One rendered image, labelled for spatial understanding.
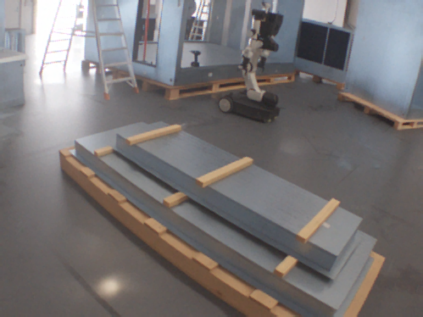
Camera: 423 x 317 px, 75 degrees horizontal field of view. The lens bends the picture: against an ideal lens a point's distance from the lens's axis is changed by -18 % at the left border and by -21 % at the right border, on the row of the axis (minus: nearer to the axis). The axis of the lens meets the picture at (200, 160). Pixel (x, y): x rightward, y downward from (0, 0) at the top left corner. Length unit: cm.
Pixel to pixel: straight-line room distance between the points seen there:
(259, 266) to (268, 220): 24
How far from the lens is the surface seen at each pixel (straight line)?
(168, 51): 453
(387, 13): 659
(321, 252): 156
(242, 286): 159
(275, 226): 161
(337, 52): 798
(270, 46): 402
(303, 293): 150
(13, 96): 437
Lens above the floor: 128
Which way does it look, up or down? 26 degrees down
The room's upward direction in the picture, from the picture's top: 8 degrees clockwise
